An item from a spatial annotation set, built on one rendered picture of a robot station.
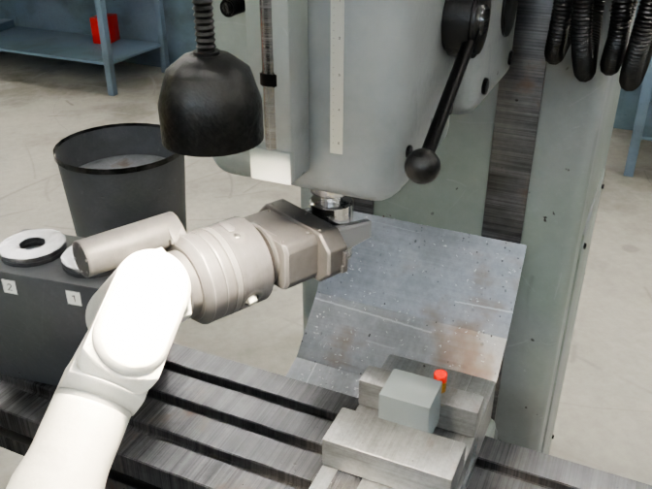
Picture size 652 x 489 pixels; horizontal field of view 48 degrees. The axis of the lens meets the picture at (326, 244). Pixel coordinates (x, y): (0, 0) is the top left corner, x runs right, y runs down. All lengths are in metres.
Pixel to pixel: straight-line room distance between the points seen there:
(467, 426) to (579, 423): 1.60
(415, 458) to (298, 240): 0.28
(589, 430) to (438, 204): 1.45
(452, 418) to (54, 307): 0.54
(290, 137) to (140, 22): 5.69
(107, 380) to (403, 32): 0.36
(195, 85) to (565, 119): 0.67
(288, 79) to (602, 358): 2.30
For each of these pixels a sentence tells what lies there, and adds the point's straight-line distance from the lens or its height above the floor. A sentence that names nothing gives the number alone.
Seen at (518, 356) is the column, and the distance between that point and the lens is 1.26.
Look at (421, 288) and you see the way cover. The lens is 1.18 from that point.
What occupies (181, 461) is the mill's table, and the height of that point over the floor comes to 0.91.
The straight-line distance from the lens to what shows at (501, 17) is 0.86.
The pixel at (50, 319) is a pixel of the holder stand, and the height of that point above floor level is 1.03.
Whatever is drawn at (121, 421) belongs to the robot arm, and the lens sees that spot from 0.63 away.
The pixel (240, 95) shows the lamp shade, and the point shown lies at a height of 1.45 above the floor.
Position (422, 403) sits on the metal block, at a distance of 0.84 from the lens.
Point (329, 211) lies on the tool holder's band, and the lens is 0.75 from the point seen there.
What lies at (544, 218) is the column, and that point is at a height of 1.11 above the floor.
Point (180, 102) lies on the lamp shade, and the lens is 0.50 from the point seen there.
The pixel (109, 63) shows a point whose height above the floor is 0.24.
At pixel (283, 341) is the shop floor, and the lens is 2.71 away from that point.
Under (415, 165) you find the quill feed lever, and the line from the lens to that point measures 0.60.
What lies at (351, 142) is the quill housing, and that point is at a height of 1.37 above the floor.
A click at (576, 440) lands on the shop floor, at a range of 2.43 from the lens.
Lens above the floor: 1.60
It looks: 29 degrees down
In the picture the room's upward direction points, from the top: straight up
